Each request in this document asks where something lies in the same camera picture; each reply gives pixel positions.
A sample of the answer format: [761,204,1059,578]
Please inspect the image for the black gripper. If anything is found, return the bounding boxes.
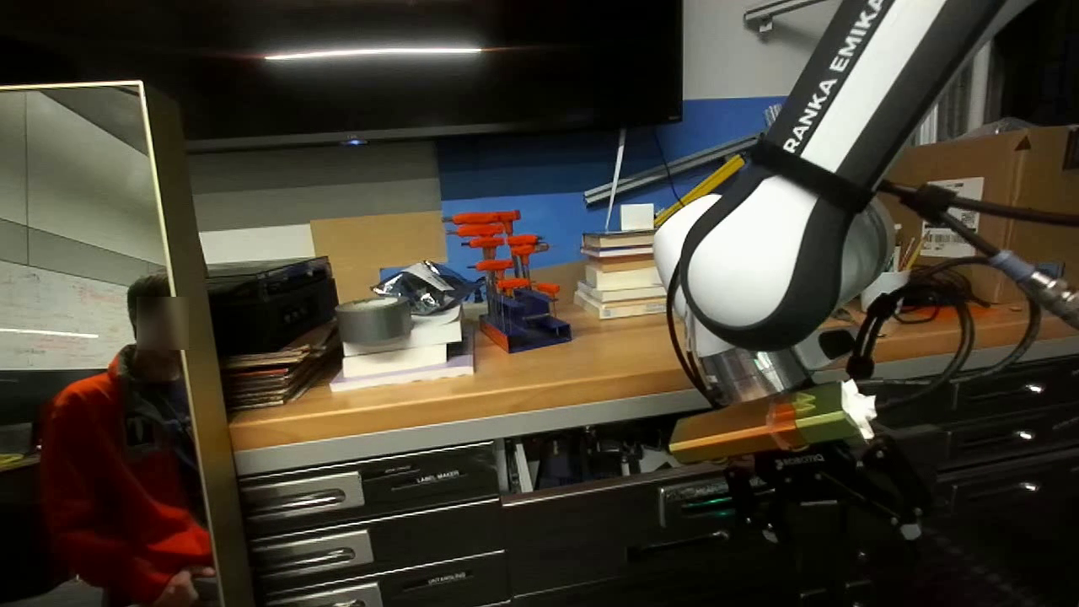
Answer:
[725,441,925,544]

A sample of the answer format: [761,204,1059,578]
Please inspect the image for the grey drawer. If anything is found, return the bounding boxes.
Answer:
[502,462,906,607]

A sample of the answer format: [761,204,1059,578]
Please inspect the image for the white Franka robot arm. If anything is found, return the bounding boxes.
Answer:
[654,0,1034,541]

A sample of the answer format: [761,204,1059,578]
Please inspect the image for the middle left closed drawer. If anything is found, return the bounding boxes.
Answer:
[248,500,502,588]

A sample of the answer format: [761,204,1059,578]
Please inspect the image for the closed drawer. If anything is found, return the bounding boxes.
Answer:
[238,441,502,538]
[248,500,502,588]

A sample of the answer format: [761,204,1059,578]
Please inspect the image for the upper left closed drawer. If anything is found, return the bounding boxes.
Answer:
[238,441,502,538]

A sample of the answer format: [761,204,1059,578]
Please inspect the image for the stack of books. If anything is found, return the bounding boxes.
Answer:
[573,233,664,320]

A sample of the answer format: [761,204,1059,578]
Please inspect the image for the cardboard box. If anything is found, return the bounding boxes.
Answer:
[886,124,1079,281]

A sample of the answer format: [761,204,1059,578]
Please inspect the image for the red hex key set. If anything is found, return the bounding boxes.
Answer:
[450,209,573,355]

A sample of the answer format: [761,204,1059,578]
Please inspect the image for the black case on counter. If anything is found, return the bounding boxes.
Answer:
[208,258,338,359]

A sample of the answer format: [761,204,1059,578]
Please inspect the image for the person in orange jacket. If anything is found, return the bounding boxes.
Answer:
[40,278,211,607]

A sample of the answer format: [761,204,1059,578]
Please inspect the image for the grey duct tape roll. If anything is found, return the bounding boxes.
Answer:
[338,298,411,349]

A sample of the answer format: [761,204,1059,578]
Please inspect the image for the wall monitor screen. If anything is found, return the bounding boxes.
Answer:
[175,0,686,142]

